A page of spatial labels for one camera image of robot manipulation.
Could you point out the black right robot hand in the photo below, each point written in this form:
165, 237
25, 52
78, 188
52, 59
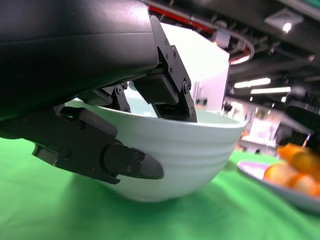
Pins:
300, 120

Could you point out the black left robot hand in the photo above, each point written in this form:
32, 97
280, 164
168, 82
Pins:
62, 62

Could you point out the small orange striped bread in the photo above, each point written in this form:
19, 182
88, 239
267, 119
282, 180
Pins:
287, 175

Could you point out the grey round bowl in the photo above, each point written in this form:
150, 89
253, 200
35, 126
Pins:
187, 155

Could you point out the lilac round plate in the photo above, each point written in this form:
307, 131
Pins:
275, 190

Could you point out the green tablecloth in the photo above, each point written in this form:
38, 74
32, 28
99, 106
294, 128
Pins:
75, 212

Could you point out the white partition wall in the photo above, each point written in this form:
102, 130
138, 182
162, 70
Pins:
207, 65

